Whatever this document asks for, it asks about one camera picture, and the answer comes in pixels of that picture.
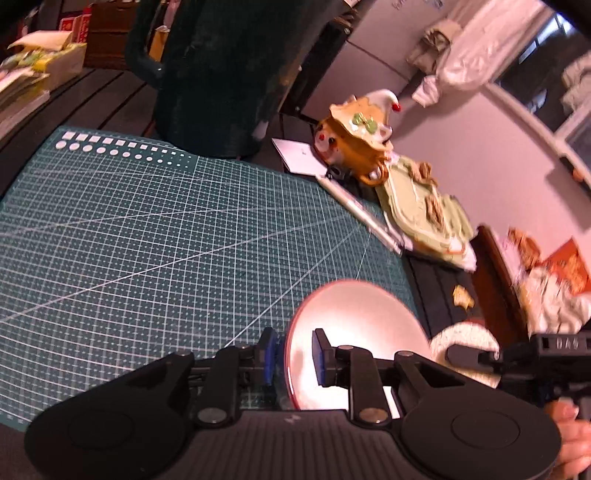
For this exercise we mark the white bowl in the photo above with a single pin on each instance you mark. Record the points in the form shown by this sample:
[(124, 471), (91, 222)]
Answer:
[(360, 314)]

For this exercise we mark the green container lid stack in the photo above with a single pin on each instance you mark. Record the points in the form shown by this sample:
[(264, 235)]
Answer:
[(415, 207)]

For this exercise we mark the white curtain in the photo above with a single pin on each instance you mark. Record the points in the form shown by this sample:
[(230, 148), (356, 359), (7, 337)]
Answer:
[(489, 46)]

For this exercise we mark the dark green electric kettle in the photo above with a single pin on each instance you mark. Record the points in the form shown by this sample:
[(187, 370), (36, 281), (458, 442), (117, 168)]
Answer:
[(221, 78)]

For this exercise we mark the white pen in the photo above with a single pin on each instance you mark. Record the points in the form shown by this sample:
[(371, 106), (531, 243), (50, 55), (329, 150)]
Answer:
[(355, 205)]

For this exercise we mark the white fluffy cloth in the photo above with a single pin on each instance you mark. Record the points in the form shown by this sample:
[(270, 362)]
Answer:
[(461, 337)]

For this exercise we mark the orange bear ceramic pot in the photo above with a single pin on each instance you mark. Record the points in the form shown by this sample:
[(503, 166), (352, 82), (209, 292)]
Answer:
[(351, 152)]

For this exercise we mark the black binder clip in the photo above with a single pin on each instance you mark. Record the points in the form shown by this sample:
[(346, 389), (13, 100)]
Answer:
[(338, 172)]

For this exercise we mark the person's right hand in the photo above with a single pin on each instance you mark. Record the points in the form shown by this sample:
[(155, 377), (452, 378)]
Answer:
[(572, 438)]

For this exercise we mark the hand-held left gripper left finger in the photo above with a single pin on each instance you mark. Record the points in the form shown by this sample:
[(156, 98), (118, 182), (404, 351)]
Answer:
[(268, 364)]

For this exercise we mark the beige tote bag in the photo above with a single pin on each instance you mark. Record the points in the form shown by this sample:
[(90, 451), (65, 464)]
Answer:
[(434, 41)]

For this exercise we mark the green cutting mat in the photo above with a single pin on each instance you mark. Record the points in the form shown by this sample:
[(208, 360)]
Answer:
[(138, 254)]

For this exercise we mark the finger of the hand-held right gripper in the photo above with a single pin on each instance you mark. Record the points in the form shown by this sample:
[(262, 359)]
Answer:
[(471, 356)]

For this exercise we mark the yellow ginkgo leaf bookmark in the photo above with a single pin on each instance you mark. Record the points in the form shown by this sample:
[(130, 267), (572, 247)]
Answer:
[(463, 296)]

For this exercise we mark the beige cloth piece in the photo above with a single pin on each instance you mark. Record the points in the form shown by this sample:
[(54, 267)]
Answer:
[(424, 173), (436, 210)]

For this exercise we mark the red box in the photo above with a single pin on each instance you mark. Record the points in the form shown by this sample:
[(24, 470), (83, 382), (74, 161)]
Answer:
[(76, 23)]

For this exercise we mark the silver pen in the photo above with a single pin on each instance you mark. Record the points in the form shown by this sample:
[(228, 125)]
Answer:
[(383, 226)]

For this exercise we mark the grey refrigerator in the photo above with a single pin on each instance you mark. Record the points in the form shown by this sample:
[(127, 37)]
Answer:
[(369, 69)]

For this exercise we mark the brown plush toy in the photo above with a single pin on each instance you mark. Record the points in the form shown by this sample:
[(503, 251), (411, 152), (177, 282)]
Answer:
[(524, 247)]

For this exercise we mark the brown wooden cabinet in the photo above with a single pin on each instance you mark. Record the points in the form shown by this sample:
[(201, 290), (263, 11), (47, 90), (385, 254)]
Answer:
[(494, 277)]

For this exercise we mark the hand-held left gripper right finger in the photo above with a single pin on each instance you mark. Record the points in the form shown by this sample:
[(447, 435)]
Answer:
[(318, 360)]

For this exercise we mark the window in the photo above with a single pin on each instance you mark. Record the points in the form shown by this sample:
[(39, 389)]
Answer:
[(554, 92)]

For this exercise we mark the orange snack bag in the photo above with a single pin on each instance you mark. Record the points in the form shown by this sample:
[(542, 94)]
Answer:
[(568, 267)]

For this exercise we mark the white clothing pile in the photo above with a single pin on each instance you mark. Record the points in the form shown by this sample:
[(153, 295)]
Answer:
[(554, 300)]

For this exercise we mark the white paper card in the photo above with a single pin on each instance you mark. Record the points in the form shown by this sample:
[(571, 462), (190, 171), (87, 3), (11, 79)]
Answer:
[(295, 154)]

